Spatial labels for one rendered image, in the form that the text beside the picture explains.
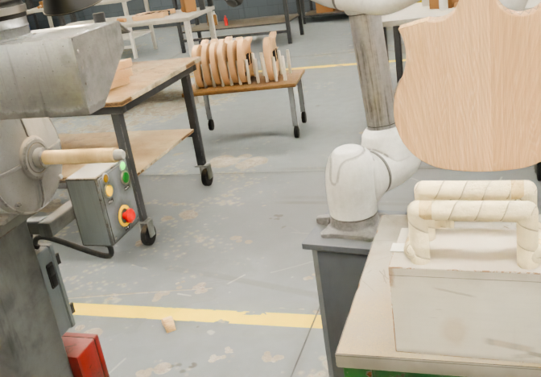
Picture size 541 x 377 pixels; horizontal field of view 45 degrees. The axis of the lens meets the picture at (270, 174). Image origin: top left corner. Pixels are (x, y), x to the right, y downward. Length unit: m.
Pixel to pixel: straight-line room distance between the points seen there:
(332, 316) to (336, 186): 0.45
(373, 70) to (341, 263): 0.62
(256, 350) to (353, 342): 1.65
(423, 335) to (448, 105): 0.47
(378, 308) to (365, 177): 0.77
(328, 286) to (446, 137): 0.91
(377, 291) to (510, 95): 0.47
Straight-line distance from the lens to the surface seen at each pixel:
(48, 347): 1.92
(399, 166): 2.18
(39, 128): 1.60
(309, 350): 2.84
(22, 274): 1.80
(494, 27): 1.35
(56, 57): 1.26
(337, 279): 2.16
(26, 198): 1.57
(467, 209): 1.08
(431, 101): 1.39
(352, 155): 2.04
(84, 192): 1.79
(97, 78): 1.29
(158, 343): 3.08
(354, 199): 2.06
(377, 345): 1.25
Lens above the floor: 1.67
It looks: 21 degrees down
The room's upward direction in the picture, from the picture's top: 9 degrees counter-clockwise
